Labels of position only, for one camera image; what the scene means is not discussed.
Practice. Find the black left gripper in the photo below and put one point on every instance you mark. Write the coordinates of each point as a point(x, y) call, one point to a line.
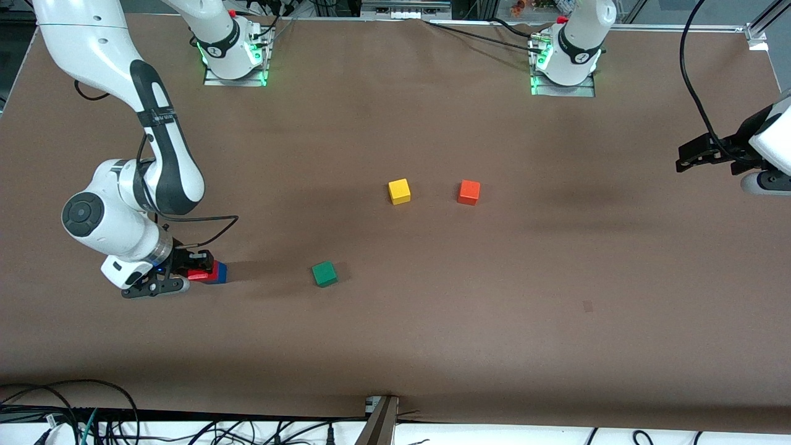
point(733, 147)

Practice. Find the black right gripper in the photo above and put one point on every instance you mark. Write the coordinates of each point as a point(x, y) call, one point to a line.
point(181, 260)

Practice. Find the red wooden block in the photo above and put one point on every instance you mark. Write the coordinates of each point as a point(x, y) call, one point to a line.
point(201, 276)

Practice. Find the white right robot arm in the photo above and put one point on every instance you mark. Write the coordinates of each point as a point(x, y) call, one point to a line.
point(99, 49)

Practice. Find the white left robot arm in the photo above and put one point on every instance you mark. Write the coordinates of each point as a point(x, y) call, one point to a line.
point(581, 37)

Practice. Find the blue wooden block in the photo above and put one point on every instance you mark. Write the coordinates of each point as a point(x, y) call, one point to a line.
point(222, 273)

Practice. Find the green wooden block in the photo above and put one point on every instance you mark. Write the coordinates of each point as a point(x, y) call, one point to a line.
point(324, 274)

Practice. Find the yellow wooden block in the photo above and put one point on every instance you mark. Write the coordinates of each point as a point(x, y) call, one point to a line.
point(399, 191)

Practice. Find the orange wooden block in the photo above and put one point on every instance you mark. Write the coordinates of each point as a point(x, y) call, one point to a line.
point(469, 192)

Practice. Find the white power strip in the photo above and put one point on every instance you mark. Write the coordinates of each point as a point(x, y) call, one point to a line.
point(405, 7)

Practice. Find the white desk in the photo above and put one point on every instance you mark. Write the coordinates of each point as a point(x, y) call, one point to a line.
point(494, 436)

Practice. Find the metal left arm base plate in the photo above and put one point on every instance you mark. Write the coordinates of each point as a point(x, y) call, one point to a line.
point(587, 91)

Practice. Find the aluminium table edge rail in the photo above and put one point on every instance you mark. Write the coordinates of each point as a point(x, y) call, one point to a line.
point(680, 28)

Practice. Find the aluminium corner bracket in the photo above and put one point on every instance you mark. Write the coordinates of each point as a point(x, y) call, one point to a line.
point(757, 37)

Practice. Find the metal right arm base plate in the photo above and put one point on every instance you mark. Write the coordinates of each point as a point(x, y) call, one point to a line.
point(262, 62)

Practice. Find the aluminium frame post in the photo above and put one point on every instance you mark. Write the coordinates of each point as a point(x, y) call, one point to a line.
point(378, 423)

